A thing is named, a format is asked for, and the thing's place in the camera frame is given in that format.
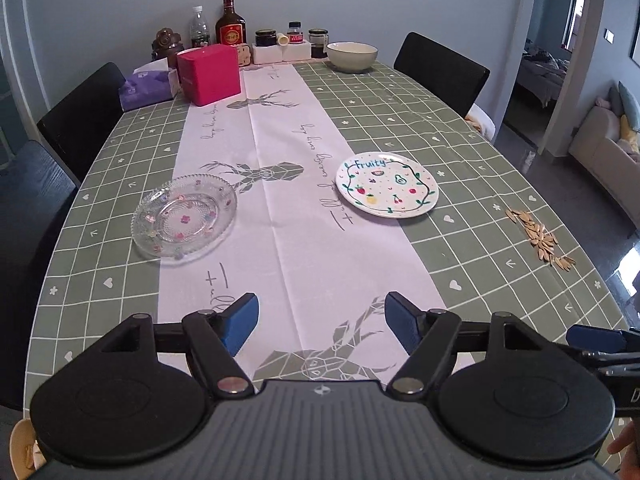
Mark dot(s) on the clear water bottle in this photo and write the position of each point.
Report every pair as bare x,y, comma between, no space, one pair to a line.
199,29

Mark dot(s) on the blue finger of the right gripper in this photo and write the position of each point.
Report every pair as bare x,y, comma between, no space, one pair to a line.
596,339

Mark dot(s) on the black chair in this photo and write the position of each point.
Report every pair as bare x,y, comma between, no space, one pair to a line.
455,79
36,195
77,127

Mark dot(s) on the bed with grey bedding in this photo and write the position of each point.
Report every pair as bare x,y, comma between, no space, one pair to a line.
542,75

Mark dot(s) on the person's right hand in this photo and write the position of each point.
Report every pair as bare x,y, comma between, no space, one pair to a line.
627,442

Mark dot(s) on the white ceramic bowl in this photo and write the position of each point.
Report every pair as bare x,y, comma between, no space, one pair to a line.
351,57

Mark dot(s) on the green checked tablecloth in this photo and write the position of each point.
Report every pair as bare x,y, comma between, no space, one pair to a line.
491,392

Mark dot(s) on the black lidded jar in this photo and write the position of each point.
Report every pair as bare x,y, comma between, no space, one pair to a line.
266,37

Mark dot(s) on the brown liquor bottle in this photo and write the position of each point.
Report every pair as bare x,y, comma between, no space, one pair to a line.
231,27

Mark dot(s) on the white snack bag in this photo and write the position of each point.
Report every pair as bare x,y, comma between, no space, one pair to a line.
477,118

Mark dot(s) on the pile of melon seeds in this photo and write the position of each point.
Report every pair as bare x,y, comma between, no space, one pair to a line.
543,241

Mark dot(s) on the far left black chair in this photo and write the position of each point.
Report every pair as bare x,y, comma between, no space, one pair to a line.
77,127

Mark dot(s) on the beige paper cup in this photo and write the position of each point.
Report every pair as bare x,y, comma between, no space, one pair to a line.
24,450

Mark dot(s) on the near left black chair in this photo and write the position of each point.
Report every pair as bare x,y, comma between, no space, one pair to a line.
36,195

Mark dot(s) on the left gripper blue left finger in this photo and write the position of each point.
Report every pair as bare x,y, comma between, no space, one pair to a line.
237,322

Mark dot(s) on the brown round ornament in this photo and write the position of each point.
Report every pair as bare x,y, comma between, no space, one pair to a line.
166,46

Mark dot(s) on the pink square box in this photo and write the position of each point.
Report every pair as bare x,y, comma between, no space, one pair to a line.
209,74

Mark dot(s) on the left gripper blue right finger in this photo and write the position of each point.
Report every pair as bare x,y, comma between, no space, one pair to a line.
405,320

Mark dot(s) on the small clear glass plate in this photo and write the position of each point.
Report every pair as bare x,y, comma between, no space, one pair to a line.
184,216

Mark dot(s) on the white deer table runner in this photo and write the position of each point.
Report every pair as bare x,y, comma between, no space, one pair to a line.
320,267

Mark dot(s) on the purple tissue box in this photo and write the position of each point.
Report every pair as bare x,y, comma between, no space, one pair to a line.
152,83

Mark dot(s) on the small cream tube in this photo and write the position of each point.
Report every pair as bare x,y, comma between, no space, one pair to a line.
282,39

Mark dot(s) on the dark glass jar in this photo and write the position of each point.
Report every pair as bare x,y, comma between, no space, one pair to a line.
318,39

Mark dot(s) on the beige perforated tin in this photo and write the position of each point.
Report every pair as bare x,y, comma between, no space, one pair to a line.
244,54

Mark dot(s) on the small red label jar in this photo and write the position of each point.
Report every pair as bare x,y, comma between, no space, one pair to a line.
295,32

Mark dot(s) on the beige sofa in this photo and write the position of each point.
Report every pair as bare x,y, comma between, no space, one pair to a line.
607,146

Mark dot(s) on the white flat box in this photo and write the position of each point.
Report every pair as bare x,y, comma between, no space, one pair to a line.
289,53

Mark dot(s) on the right black chair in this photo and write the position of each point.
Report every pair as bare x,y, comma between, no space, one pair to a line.
455,79

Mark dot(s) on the white fruity printed plate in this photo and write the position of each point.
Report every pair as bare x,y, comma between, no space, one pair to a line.
387,185

